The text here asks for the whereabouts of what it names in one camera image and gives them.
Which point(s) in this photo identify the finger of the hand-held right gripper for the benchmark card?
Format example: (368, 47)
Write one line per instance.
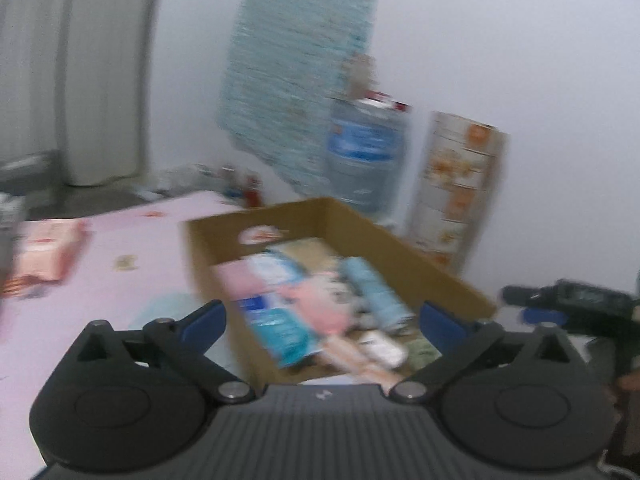
(522, 294)
(542, 317)

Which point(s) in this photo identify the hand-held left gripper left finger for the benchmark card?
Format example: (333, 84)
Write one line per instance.
(205, 322)

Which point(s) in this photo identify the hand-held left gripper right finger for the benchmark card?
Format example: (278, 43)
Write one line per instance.
(442, 322)

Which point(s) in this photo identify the white and blue mask box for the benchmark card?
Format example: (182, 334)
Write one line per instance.
(275, 270)

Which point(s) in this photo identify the pink plush toy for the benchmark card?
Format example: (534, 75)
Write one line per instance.
(315, 305)

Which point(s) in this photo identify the brown cardboard box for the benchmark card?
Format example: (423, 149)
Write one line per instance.
(300, 220)

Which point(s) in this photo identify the pink towel pack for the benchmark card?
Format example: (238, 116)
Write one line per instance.
(237, 280)

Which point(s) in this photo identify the small white packet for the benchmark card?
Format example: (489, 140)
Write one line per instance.
(385, 350)

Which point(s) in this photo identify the blue and white tissue pack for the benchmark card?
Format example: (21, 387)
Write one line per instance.
(277, 330)

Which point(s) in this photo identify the light blue tube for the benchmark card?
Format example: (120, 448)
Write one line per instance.
(375, 292)

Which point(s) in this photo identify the pink tube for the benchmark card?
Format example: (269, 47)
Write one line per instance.
(355, 357)

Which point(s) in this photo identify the pink printed bed sheet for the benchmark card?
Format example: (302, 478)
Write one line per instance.
(100, 280)

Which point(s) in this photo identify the pile of clear plastic bottles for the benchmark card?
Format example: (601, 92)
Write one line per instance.
(195, 177)

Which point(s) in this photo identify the pink wet wipes pack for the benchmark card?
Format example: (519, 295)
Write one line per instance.
(47, 250)

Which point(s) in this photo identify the water jug in plastic bag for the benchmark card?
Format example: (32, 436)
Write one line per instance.
(367, 155)

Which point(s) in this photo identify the teal shaggy rug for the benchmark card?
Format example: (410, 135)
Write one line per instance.
(300, 70)

